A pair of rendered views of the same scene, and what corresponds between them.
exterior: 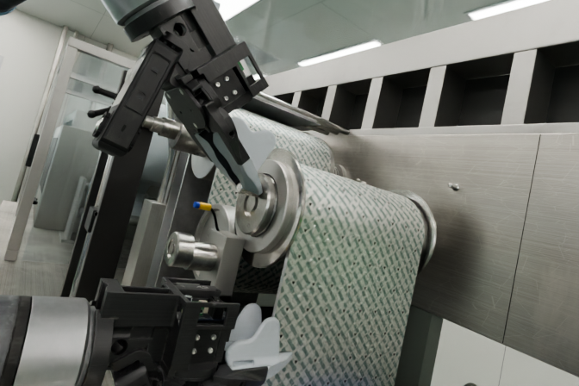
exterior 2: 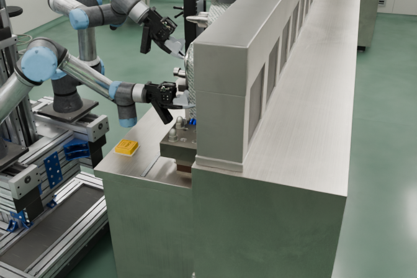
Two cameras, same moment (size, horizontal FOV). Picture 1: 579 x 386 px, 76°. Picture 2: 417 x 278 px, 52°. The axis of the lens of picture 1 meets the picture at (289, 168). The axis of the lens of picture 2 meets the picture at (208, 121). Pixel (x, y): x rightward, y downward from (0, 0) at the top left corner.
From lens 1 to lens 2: 144 cm
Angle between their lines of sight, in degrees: 61
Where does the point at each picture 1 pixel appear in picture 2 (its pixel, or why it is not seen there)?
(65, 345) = (138, 93)
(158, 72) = (146, 34)
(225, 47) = (159, 22)
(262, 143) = (176, 46)
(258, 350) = (180, 101)
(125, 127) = (143, 48)
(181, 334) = (157, 94)
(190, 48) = (152, 24)
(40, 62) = not seen: outside the picture
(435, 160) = not seen: hidden behind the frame
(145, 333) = (154, 93)
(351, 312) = not seen: hidden behind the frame
